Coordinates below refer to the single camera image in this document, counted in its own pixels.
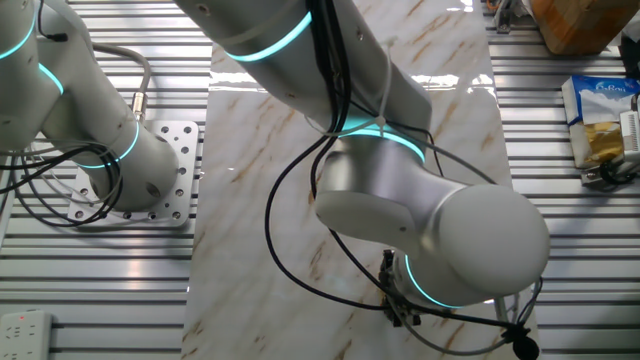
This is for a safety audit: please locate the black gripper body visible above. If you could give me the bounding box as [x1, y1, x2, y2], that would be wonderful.
[378, 249, 421, 322]

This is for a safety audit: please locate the marble pattern mat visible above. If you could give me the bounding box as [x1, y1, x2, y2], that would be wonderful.
[180, 0, 544, 360]

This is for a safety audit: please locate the blue white gold packet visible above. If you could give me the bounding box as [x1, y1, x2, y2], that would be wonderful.
[561, 74, 640, 170]

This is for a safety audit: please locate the aluminium pole with base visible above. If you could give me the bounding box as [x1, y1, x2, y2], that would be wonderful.
[492, 0, 522, 34]

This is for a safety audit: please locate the brown cardboard box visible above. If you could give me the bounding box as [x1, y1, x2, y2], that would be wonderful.
[529, 0, 640, 56]

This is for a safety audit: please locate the black device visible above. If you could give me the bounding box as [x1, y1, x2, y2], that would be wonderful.
[618, 32, 640, 80]

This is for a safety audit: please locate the white power strip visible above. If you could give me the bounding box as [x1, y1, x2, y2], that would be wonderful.
[0, 309, 54, 360]

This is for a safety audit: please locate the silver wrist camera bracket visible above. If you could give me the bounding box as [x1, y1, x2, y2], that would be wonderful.
[492, 297, 512, 324]

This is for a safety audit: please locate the black round cable clamp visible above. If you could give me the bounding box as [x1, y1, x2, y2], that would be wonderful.
[502, 324, 541, 360]

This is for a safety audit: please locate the long black arm cable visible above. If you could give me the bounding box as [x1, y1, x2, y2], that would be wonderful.
[263, 0, 521, 331]

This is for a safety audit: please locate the perforated aluminium base plate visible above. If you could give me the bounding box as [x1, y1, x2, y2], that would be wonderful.
[67, 119, 200, 230]

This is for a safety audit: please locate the black base cable bundle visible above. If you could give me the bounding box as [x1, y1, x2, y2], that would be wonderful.
[0, 142, 126, 227]

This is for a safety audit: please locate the grey cable with metal plug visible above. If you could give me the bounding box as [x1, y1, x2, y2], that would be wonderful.
[92, 42, 153, 124]

